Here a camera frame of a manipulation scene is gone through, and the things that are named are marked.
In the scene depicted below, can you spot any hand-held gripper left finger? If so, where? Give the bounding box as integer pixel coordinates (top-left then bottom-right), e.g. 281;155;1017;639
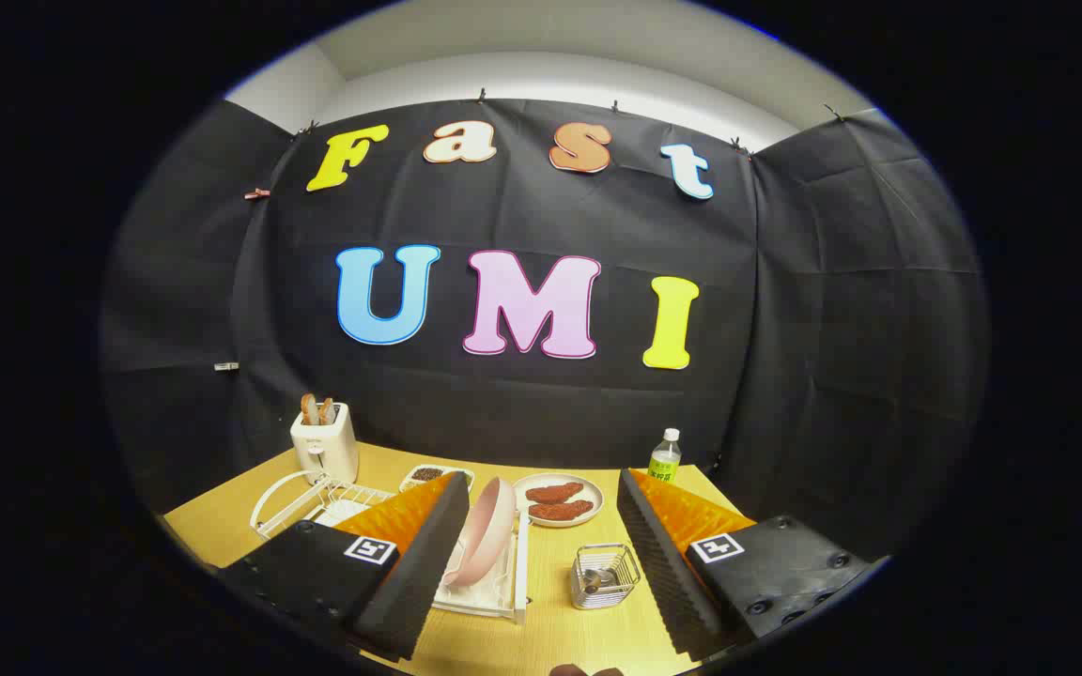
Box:
215;471;471;663

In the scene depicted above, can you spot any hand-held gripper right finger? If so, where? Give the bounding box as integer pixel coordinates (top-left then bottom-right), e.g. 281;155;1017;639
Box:
616;468;885;663

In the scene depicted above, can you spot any metal wire basket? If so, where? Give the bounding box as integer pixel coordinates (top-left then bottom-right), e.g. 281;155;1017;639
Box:
569;543;642;611

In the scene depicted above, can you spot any white wire dish rack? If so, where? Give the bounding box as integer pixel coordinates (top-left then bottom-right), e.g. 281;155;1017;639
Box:
250;469;531;625

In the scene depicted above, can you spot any pink plate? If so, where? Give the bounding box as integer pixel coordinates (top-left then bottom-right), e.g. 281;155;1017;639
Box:
442;476;518;590

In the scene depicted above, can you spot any white divided condiment dish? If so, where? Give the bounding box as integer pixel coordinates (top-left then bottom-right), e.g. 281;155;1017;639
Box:
399;464;474;494

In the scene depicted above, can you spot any white round plate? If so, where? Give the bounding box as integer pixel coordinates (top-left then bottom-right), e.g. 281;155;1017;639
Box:
512;472;605;529

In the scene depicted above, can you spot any green label drink bottle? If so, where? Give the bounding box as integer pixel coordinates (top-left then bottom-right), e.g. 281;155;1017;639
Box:
648;428;683;484

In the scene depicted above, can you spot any white toaster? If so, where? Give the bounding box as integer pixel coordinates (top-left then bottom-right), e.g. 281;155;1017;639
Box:
290;402;360;484

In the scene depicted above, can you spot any black backdrop cloth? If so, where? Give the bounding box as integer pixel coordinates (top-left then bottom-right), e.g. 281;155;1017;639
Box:
100;99;988;564

